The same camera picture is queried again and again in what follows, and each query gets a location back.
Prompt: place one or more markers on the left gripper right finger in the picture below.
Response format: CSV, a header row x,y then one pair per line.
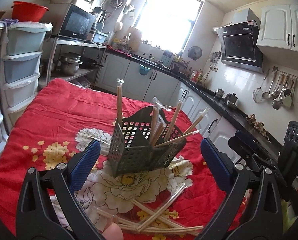
x,y
264,212

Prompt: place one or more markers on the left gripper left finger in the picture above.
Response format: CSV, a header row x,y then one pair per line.
x,y
36,217

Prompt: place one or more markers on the chopstick pair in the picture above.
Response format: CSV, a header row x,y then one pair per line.
x,y
160,218
188,230
159,211

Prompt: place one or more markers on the chopsticks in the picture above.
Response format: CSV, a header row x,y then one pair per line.
x,y
119,91
174,118

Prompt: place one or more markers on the white lower kitchen cabinets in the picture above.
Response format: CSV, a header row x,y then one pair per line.
x,y
169,91

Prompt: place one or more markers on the bright kitchen window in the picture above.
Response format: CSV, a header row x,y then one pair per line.
x,y
167,24

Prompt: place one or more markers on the operator hand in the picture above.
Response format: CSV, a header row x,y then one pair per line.
x,y
112,231

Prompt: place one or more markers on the hanging metal ladle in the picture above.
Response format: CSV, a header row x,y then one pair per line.
x,y
266,95

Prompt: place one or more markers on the metal strainer ladle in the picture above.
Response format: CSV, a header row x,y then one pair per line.
x,y
257,93

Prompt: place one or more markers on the black kettle on stove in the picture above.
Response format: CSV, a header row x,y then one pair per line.
x,y
231,100

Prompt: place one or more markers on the red floral blanket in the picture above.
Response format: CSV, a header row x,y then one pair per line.
x,y
60,122

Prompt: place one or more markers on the small metal teapot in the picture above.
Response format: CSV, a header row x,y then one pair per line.
x,y
218,94

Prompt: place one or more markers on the black range hood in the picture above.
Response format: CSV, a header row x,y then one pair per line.
x,y
238,42

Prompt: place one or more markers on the black perforated utensil basket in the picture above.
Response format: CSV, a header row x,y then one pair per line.
x,y
130,151

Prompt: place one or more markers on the stainless steel pots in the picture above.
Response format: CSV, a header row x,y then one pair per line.
x,y
70,63

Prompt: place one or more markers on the upright wrapped chopsticks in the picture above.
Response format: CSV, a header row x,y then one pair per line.
x,y
119,91

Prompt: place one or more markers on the metal storage shelf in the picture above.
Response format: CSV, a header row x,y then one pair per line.
x,y
53,68

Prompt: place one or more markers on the teal hanging basket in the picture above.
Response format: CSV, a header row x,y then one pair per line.
x,y
143,70

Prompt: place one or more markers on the pastel drawer tower right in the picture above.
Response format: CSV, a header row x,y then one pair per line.
x,y
20,55

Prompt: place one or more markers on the black microwave oven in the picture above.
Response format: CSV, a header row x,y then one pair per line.
x,y
69,21

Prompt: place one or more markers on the red plastic basin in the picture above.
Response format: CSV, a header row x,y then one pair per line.
x,y
27,12

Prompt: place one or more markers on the white upper wall cabinet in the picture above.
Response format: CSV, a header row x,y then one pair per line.
x,y
279,27

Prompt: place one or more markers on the round wall fan vent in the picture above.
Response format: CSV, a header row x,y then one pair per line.
x,y
194,53

